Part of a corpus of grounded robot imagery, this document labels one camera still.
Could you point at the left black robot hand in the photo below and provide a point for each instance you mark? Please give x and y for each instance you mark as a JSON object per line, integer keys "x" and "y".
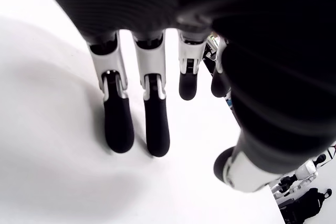
{"x": 262, "y": 51}

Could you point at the white humanoid robot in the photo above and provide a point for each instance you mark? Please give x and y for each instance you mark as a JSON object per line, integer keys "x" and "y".
{"x": 305, "y": 171}

